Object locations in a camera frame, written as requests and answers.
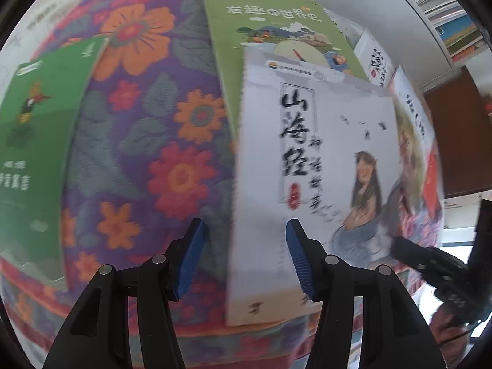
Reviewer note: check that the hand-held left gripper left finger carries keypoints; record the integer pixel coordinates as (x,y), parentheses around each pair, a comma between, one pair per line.
(190,261)

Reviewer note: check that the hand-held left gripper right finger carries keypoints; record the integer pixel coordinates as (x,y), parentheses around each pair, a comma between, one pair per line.
(301,261)

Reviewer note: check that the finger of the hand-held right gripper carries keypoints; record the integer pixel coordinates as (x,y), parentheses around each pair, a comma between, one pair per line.
(409,255)

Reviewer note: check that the red book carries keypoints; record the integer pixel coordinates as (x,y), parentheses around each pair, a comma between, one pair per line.
(432,184)

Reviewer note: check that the white book with long-haired woman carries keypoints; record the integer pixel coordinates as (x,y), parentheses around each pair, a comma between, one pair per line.
(326,123)

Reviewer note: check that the dark green book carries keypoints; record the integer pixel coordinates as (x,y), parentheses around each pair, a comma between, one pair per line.
(38,161)

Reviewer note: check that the light green book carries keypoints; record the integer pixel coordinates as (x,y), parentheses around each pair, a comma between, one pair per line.
(230,46)

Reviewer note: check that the row of colourful books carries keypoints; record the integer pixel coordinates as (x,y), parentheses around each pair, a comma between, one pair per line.
(457,30)

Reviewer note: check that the person's right hand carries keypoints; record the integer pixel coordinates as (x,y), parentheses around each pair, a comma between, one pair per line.
(442,330)

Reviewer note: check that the brown cabinet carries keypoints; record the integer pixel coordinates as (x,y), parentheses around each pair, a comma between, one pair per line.
(457,142)

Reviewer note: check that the floral blanket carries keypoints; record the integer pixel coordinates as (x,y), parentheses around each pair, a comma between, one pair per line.
(153,142)

